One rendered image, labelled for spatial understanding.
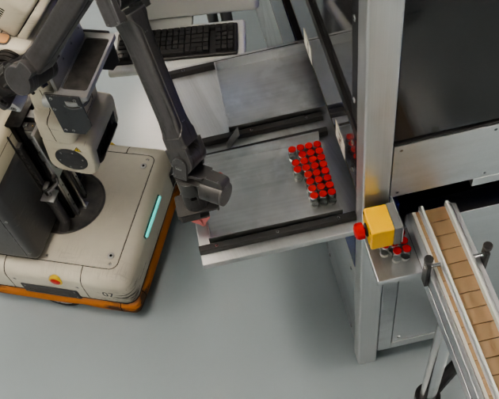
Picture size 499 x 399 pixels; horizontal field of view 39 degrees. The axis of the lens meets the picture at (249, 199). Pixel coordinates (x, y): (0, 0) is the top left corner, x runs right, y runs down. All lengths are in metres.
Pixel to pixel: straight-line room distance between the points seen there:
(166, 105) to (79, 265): 1.16
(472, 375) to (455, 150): 0.47
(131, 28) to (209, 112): 0.62
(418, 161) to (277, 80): 0.66
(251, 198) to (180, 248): 1.04
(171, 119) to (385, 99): 0.46
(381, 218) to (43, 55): 0.84
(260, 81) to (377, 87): 0.79
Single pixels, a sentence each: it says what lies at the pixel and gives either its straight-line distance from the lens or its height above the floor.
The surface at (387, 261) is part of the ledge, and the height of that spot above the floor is 0.88.
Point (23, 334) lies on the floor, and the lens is 2.86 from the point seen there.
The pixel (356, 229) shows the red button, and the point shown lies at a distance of 1.61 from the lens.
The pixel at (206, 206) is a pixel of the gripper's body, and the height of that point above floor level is 1.00.
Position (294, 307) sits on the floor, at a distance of 2.65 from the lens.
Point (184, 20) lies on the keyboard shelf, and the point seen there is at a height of 0.80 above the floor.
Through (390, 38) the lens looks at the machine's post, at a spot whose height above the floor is 1.52.
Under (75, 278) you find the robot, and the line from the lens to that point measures 2.57.
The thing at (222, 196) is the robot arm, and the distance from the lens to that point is 1.59.
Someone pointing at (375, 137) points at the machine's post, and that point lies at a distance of 1.46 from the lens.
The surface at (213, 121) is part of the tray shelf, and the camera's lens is 2.01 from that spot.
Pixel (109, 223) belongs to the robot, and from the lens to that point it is 2.63.
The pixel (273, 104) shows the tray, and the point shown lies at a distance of 2.03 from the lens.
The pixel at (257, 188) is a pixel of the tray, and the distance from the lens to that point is 1.85.
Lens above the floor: 2.39
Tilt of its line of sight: 55 degrees down
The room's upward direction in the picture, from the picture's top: 12 degrees counter-clockwise
